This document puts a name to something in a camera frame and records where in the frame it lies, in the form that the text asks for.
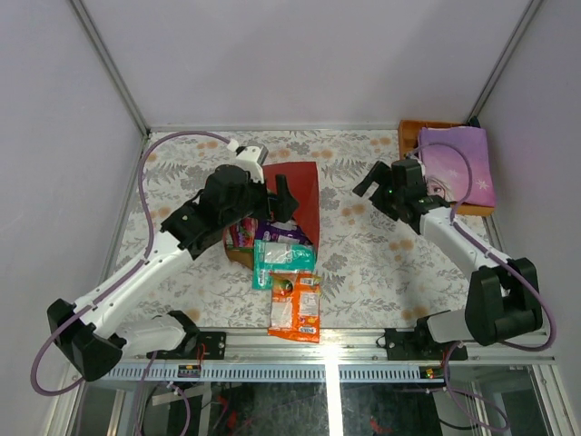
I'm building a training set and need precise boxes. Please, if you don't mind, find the orange snack packet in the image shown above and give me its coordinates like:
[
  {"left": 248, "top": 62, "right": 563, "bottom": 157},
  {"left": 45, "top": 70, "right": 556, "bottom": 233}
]
[{"left": 268, "top": 272, "right": 321, "bottom": 343}]

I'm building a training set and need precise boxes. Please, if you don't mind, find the teal snack packet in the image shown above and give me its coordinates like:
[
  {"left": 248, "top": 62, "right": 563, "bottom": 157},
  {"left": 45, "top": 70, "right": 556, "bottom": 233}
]
[{"left": 252, "top": 240, "right": 316, "bottom": 290}]

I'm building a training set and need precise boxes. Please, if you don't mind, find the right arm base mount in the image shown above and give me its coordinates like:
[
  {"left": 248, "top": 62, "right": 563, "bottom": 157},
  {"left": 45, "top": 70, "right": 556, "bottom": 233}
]
[{"left": 376, "top": 310, "right": 474, "bottom": 362}]

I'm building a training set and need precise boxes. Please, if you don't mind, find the red green snack packet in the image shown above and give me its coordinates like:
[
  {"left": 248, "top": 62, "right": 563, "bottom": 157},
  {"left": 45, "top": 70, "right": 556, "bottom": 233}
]
[{"left": 224, "top": 217, "right": 259, "bottom": 251}]

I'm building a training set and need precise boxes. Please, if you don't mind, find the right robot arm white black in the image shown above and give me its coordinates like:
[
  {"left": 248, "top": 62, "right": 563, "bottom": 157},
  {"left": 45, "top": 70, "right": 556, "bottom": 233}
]
[{"left": 353, "top": 159, "right": 543, "bottom": 359}]

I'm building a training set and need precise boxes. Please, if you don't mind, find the purple snack packet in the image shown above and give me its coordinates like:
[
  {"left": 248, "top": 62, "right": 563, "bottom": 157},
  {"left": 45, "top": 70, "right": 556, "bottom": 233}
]
[{"left": 255, "top": 220, "right": 310, "bottom": 245}]

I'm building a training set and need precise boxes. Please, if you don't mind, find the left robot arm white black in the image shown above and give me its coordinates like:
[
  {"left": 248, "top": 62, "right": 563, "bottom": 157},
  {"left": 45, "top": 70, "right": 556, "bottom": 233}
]
[{"left": 47, "top": 164, "right": 299, "bottom": 382}]

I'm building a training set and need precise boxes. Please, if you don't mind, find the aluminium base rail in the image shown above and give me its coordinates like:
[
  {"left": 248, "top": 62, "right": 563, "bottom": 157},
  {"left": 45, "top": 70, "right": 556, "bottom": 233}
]
[{"left": 67, "top": 327, "right": 556, "bottom": 382}]

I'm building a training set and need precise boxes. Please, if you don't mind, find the purple princess cloth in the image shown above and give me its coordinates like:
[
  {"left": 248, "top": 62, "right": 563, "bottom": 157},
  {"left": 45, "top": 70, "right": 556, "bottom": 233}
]
[{"left": 418, "top": 126, "right": 496, "bottom": 207}]

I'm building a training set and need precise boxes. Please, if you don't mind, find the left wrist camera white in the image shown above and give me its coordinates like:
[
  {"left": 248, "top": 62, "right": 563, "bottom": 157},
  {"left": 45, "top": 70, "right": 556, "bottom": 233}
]
[{"left": 227, "top": 139, "right": 269, "bottom": 184}]

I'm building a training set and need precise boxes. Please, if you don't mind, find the floral table mat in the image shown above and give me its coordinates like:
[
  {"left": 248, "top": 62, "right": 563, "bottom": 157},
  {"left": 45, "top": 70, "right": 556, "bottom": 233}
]
[{"left": 117, "top": 130, "right": 468, "bottom": 328}]

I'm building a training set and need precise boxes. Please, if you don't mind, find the red brown paper bag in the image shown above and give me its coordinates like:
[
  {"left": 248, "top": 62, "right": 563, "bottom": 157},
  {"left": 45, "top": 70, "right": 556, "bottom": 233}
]
[{"left": 223, "top": 162, "right": 320, "bottom": 269}]

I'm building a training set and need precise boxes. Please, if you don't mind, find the orange wooden tray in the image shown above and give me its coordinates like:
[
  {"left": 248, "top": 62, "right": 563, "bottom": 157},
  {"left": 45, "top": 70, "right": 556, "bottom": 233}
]
[{"left": 398, "top": 120, "right": 494, "bottom": 217}]

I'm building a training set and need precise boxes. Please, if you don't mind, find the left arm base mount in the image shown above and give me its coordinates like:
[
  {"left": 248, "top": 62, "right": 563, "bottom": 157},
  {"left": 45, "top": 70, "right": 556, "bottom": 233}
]
[{"left": 156, "top": 311, "right": 227, "bottom": 361}]

